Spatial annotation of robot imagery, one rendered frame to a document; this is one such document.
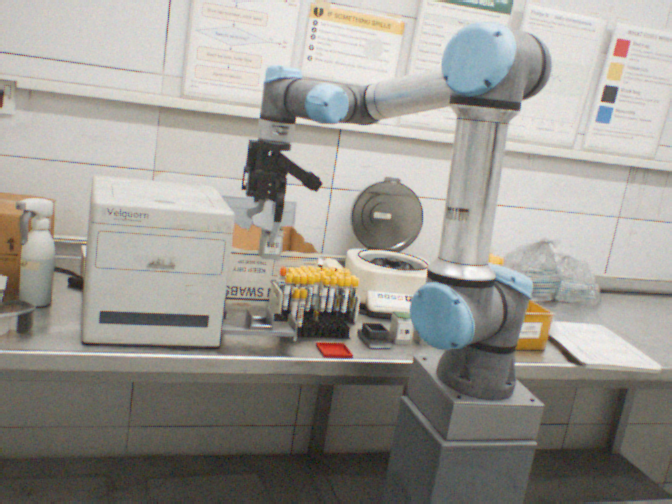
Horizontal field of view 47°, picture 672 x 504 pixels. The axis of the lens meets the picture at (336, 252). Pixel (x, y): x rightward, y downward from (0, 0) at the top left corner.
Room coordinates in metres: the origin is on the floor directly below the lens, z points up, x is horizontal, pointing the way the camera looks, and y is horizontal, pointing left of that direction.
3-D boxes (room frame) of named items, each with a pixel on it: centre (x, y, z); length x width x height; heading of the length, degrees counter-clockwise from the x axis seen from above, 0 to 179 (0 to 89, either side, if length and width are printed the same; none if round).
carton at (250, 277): (2.00, 0.20, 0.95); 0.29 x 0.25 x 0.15; 20
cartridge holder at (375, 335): (1.74, -0.12, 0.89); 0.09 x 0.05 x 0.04; 20
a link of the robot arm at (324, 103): (1.55, 0.07, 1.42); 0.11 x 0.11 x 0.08; 50
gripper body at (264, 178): (1.60, 0.17, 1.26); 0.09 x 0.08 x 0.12; 108
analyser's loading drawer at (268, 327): (1.60, 0.16, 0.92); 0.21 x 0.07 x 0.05; 110
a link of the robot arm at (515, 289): (1.38, -0.30, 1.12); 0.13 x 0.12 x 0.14; 140
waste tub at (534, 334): (1.90, -0.48, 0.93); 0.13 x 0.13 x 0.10; 24
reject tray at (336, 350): (1.63, -0.03, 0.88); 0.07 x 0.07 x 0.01; 20
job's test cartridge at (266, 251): (1.61, 0.14, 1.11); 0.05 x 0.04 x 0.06; 18
